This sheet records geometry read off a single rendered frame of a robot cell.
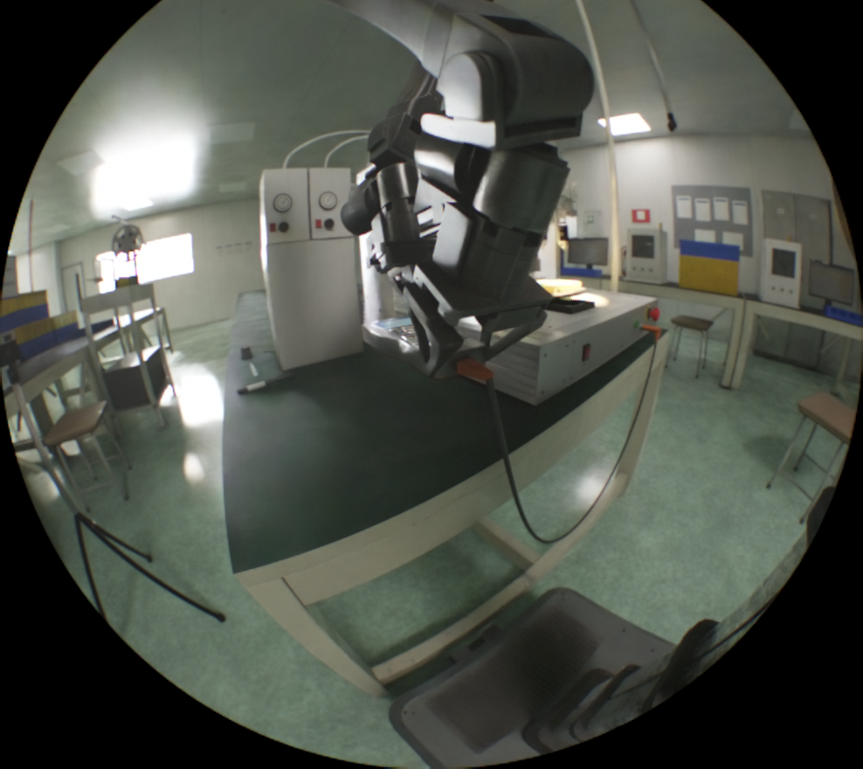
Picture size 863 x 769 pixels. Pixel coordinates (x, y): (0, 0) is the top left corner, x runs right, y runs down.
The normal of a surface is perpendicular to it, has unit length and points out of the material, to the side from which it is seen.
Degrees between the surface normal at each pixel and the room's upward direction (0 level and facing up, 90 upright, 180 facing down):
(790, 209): 90
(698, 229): 90
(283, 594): 90
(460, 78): 111
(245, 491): 0
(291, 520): 0
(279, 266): 90
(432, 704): 0
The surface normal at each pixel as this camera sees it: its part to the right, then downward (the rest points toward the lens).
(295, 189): 0.58, 0.18
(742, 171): -0.82, 0.19
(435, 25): -0.83, 0.47
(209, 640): -0.05, -0.96
